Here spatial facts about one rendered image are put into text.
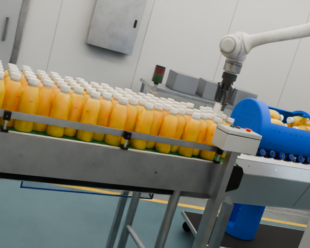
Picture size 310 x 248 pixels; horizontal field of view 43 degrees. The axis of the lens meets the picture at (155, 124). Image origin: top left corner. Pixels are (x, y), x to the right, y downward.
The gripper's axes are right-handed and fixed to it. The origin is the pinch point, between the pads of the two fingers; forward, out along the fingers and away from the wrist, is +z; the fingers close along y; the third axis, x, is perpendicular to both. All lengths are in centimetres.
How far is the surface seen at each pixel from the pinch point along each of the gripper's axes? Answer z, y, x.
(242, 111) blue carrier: -0.9, 9.8, -22.9
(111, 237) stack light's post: 101, 39, 21
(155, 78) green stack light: -4.5, 39.0, 22.2
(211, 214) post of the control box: 47, -26, 3
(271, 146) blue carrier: 12.5, -6.3, -37.3
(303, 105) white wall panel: 2, 287, -353
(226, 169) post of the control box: 23.1, -25.9, 3.3
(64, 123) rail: 17, -16, 81
